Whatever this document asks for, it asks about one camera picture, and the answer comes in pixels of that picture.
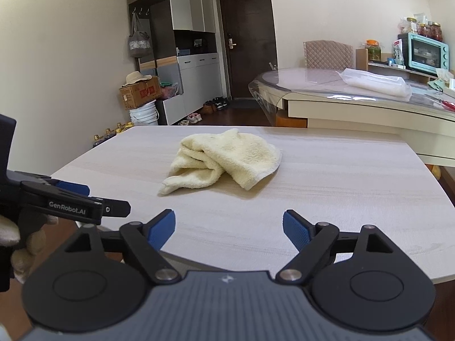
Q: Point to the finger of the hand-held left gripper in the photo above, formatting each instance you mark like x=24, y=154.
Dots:
x=71, y=207
x=73, y=188

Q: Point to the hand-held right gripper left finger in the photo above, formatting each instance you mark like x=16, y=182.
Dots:
x=161, y=229

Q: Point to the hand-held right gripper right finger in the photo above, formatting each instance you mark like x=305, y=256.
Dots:
x=295, y=231

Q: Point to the pale yellow towel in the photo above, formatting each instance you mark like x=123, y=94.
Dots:
x=227, y=160

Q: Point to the person's left hand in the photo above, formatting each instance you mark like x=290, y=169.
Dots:
x=35, y=243

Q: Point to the white plastic bucket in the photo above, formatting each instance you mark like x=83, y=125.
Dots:
x=144, y=108
x=145, y=120

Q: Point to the white pink sneaker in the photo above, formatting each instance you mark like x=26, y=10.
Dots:
x=191, y=118
x=198, y=117

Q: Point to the cardboard box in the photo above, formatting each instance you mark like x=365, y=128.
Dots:
x=140, y=94

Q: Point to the straw hat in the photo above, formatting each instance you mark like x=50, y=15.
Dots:
x=137, y=79

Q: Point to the brown shoe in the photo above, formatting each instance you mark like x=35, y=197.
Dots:
x=209, y=107

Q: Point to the cream dining table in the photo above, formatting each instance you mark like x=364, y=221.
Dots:
x=355, y=113

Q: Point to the pile of plastic bags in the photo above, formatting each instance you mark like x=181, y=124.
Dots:
x=169, y=90

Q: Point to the black shoe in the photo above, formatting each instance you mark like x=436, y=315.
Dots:
x=221, y=103

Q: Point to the grey hanging bag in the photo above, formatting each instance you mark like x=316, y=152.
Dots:
x=139, y=44

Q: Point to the grey white cabinet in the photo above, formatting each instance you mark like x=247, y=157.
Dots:
x=192, y=67

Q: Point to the clear plastic bag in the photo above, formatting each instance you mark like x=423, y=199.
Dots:
x=376, y=81

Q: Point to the quilted beige chair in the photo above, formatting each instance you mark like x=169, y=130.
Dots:
x=327, y=55

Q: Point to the dark brown door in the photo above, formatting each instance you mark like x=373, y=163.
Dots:
x=248, y=42

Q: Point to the orange lid jar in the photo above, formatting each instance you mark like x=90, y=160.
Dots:
x=374, y=51

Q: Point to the metal door lock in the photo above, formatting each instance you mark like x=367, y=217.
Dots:
x=231, y=42

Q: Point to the pale green cloth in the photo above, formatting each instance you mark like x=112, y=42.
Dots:
x=437, y=84

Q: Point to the white red packet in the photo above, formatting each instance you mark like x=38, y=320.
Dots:
x=399, y=51

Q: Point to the teal toaster oven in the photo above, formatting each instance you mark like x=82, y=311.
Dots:
x=423, y=53

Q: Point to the yellow lid jar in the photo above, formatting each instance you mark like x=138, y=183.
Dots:
x=412, y=26

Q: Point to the red preserve jar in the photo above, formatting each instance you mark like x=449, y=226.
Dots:
x=424, y=30
x=436, y=32

